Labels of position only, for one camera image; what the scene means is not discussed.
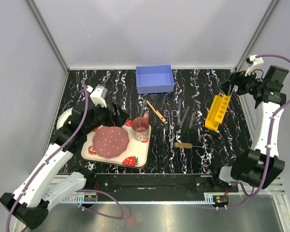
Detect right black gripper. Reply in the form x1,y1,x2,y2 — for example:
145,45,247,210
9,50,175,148
217,67,265,96

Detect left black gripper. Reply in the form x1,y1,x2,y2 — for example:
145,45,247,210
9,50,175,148
85,99,130,133

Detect glass test tube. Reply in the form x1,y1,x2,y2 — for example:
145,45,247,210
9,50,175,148
177,98,182,125
188,113,196,129
180,106,190,126

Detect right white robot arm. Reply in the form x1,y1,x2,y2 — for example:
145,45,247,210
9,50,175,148
210,65,289,192

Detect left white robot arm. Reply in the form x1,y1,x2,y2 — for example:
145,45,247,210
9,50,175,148
0,102,130,231

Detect pink enamel mug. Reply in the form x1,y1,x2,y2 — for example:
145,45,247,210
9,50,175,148
132,113,150,142

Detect yellow test tube rack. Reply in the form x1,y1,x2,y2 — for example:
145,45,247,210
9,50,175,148
204,93,231,132

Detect pink dotted plate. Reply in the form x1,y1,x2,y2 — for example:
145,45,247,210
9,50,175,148
92,126,130,159

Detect strawberry pattern tray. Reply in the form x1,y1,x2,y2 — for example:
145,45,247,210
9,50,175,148
81,119,149,168

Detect wooden test tube clamp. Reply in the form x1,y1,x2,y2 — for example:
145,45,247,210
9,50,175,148
145,100,166,123

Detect blue plastic box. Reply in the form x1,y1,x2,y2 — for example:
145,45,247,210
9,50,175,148
136,65,174,94

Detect white paper plate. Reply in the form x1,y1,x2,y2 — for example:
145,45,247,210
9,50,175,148
56,108,73,130

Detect metal crucible tongs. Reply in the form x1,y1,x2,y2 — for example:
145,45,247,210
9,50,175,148
163,110,177,148

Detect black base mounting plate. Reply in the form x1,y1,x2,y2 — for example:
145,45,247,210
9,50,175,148
84,174,238,193

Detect test tube brush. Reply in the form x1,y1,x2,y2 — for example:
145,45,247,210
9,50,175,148
173,142,214,151

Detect left power connector box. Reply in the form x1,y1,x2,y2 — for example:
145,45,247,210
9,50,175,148
84,194,97,203

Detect power connector box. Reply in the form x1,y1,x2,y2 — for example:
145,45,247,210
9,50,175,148
213,195,229,205
84,194,97,203

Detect right power connector box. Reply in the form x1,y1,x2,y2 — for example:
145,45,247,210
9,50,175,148
213,195,229,205

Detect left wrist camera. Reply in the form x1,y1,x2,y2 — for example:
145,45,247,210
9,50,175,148
90,86,108,108

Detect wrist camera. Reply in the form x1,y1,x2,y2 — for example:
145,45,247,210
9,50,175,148
245,55,264,76
90,86,108,108

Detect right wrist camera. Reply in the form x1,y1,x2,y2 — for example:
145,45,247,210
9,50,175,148
245,55,264,76

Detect black wire ring stand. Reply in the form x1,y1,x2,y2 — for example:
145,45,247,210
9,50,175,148
202,128,222,148

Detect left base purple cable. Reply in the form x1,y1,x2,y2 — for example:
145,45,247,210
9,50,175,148
74,189,125,220

